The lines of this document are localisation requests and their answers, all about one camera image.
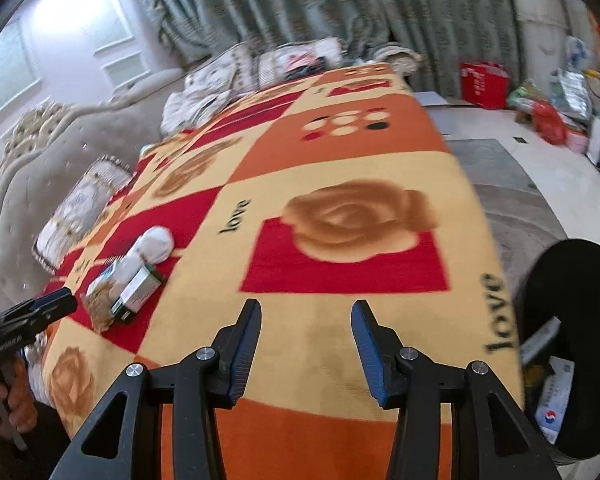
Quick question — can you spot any grey tufted headboard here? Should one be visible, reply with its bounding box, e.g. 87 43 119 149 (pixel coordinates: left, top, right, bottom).
0 68 185 312

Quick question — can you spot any crumpled white tissue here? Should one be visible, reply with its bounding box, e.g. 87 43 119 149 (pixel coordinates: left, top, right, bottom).
110 226 174 292

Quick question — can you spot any patterned red orange blanket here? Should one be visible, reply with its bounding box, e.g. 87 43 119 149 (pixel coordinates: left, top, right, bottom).
43 64 522 479

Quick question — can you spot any white lace covered appliance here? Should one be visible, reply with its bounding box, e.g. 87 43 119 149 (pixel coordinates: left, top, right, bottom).
514 0 570 93

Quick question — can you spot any left hand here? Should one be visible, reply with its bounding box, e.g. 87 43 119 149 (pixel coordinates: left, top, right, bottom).
0 356 38 439

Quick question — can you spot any white blue striped box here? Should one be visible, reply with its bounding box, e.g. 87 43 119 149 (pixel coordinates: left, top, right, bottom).
110 264 164 322

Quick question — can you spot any red paper bag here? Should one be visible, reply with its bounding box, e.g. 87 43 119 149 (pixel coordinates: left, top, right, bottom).
460 62 510 110

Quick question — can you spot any embroidered white pillow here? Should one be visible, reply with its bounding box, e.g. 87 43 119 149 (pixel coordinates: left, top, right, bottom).
32 155 133 274

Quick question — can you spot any white pillow by curtain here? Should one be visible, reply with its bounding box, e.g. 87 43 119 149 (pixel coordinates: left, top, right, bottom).
258 36 343 89

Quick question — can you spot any red plastic bag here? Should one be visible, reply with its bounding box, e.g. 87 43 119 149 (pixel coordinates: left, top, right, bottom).
531 100 567 145

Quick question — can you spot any green patterned curtain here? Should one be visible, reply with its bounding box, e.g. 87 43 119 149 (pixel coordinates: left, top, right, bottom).
140 0 524 98

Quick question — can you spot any long white medicine box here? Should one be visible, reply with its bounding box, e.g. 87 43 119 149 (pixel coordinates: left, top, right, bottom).
520 316 560 366

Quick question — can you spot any white folded quilt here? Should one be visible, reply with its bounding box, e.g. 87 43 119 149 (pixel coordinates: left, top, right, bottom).
160 44 258 139

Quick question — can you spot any black trash bin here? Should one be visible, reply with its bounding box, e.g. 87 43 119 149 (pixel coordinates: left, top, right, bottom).
514 238 600 465

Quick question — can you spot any crumpled beige paper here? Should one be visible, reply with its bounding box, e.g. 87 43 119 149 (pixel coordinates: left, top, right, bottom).
82 283 114 334

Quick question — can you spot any green white small box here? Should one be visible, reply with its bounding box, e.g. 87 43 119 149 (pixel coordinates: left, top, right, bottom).
86 261 118 295

